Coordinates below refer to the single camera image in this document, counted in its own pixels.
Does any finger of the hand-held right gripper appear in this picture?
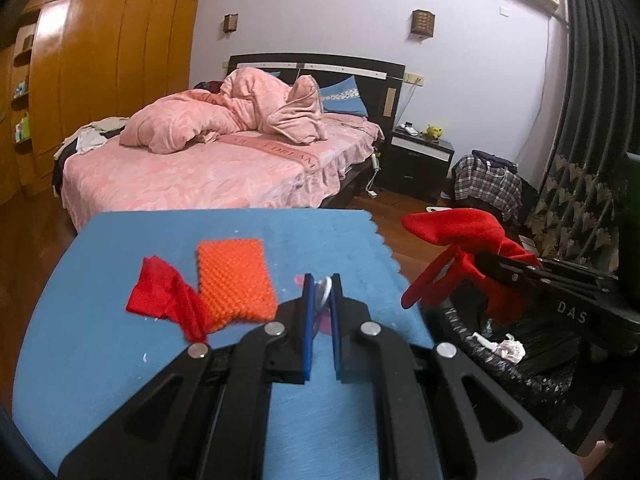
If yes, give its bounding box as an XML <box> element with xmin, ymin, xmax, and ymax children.
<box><xmin>479</xmin><ymin>251</ymin><xmax>551</xmax><ymax>275</ymax></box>
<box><xmin>492</xmin><ymin>266</ymin><xmax>548</xmax><ymax>291</ymax></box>

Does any blue tablecloth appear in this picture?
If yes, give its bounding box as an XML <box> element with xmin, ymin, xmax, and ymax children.
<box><xmin>12</xmin><ymin>209</ymin><xmax>453</xmax><ymax>480</ymax></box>

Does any pink duvet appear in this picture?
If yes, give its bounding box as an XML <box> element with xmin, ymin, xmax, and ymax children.
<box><xmin>120</xmin><ymin>67</ymin><xmax>329</xmax><ymax>155</ymax></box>

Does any pile of clothes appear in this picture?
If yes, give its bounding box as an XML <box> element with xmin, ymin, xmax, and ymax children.
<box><xmin>54</xmin><ymin>117</ymin><xmax>132</xmax><ymax>157</ymax></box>

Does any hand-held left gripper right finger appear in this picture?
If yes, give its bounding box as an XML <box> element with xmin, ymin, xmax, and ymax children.
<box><xmin>331</xmin><ymin>273</ymin><xmax>587</xmax><ymax>480</ymax></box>

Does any person's leg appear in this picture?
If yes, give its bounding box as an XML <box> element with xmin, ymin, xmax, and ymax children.
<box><xmin>574</xmin><ymin>439</ymin><xmax>617</xmax><ymax>472</ymax></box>

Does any wooden wardrobe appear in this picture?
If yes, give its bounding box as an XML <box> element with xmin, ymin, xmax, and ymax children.
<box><xmin>0</xmin><ymin>0</ymin><xmax>207</xmax><ymax>207</ymax></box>

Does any bed with pink sheet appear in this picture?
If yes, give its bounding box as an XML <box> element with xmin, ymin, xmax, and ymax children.
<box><xmin>54</xmin><ymin>110</ymin><xmax>386</xmax><ymax>235</ymax></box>

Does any dark wooden headboard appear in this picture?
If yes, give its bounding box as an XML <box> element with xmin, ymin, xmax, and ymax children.
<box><xmin>227</xmin><ymin>53</ymin><xmax>407</xmax><ymax>128</ymax></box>

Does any black nightstand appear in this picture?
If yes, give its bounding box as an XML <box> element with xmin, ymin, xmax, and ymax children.
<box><xmin>382</xmin><ymin>127</ymin><xmax>456</xmax><ymax>197</ymax></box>

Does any white tissue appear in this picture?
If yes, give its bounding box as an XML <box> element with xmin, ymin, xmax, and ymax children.
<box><xmin>499</xmin><ymin>336</ymin><xmax>525</xmax><ymax>365</ymax></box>

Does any white plastic piece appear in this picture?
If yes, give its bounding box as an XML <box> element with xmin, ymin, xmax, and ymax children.
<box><xmin>316</xmin><ymin>276</ymin><xmax>334</xmax><ymax>312</ymax></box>

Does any dark patterned curtain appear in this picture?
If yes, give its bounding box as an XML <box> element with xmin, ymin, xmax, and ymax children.
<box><xmin>524</xmin><ymin>0</ymin><xmax>640</xmax><ymax>273</ymax></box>

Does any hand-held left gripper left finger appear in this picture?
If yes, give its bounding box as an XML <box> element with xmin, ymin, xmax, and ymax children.
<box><xmin>57</xmin><ymin>273</ymin><xmax>319</xmax><ymax>480</ymax></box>

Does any plaid bag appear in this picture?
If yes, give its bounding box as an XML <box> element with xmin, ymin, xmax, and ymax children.
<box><xmin>452</xmin><ymin>150</ymin><xmax>524</xmax><ymax>222</ymax></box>

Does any pink white small item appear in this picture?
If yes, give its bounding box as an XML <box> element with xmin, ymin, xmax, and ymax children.
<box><xmin>294</xmin><ymin>274</ymin><xmax>335</xmax><ymax>336</ymax></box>

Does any blue pillow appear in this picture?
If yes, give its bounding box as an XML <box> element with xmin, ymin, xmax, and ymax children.
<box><xmin>319</xmin><ymin>76</ymin><xmax>369</xmax><ymax>116</ymax></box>

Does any black trash bin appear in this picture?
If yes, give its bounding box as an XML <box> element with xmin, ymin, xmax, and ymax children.
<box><xmin>424</xmin><ymin>255</ymin><xmax>640</xmax><ymax>458</ymax></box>

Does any red cloth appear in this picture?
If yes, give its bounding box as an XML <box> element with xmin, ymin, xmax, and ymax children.
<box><xmin>401</xmin><ymin>208</ymin><xmax>544</xmax><ymax>324</ymax></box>
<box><xmin>126</xmin><ymin>255</ymin><xmax>209</xmax><ymax>345</ymax></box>

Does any orange foam net sleeve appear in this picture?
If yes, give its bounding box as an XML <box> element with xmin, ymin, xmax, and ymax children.
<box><xmin>196</xmin><ymin>238</ymin><xmax>280</xmax><ymax>334</ymax></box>

